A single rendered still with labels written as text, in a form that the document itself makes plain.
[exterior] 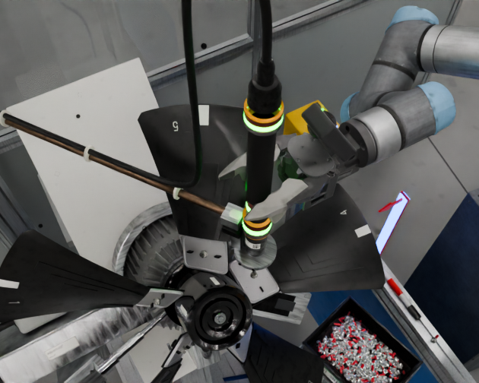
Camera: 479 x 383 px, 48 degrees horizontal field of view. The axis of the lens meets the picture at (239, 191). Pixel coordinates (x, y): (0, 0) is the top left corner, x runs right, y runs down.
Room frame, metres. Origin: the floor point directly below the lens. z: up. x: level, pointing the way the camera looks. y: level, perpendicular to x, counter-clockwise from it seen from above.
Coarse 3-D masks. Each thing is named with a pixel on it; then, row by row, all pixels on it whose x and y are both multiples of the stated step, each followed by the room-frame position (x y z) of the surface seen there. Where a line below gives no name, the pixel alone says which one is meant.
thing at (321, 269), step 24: (336, 192) 0.57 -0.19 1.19; (312, 216) 0.51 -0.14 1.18; (336, 216) 0.52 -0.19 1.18; (360, 216) 0.52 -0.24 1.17; (288, 240) 0.46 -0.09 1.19; (312, 240) 0.46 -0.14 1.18; (336, 240) 0.47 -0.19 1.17; (360, 240) 0.47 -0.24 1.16; (288, 264) 0.41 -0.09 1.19; (312, 264) 0.41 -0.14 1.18; (336, 264) 0.42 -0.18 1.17; (360, 264) 0.42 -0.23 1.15; (288, 288) 0.36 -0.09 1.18; (312, 288) 0.37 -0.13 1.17; (336, 288) 0.37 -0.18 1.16; (360, 288) 0.38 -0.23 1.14
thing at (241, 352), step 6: (246, 336) 0.30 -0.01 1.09; (240, 342) 0.29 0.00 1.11; (246, 342) 0.29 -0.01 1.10; (228, 348) 0.27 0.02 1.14; (234, 348) 0.27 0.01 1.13; (240, 348) 0.28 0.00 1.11; (246, 348) 0.28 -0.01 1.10; (234, 354) 0.26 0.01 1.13; (240, 354) 0.26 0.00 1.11; (246, 354) 0.27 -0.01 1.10; (240, 360) 0.25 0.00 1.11
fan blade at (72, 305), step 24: (24, 240) 0.34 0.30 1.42; (48, 240) 0.35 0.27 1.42; (24, 264) 0.32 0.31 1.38; (48, 264) 0.33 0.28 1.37; (72, 264) 0.33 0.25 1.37; (96, 264) 0.33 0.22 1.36; (0, 288) 0.30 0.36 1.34; (24, 288) 0.31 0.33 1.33; (48, 288) 0.31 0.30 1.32; (72, 288) 0.31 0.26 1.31; (96, 288) 0.32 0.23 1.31; (120, 288) 0.32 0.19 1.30; (144, 288) 0.32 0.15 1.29; (0, 312) 0.29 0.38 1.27; (24, 312) 0.29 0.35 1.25; (48, 312) 0.30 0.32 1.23
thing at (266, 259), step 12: (228, 204) 0.42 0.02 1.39; (228, 216) 0.40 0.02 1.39; (228, 228) 0.39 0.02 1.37; (240, 228) 0.39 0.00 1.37; (240, 240) 0.38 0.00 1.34; (240, 252) 0.38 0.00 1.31; (264, 252) 0.38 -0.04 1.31; (276, 252) 0.38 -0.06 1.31; (240, 264) 0.36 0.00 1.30; (252, 264) 0.36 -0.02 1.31; (264, 264) 0.36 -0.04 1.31
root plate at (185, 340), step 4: (184, 336) 0.28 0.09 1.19; (188, 336) 0.28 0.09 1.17; (180, 340) 0.27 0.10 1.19; (184, 340) 0.28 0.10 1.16; (188, 340) 0.28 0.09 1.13; (180, 344) 0.27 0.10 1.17; (184, 344) 0.27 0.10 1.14; (188, 344) 0.28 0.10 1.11; (176, 348) 0.26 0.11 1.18; (180, 348) 0.27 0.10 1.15; (172, 352) 0.25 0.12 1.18; (172, 356) 0.24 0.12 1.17; (176, 356) 0.26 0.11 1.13; (180, 356) 0.26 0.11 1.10; (168, 360) 0.24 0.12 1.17; (172, 360) 0.25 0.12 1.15; (176, 360) 0.25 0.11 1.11; (168, 364) 0.23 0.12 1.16; (172, 364) 0.24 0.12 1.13
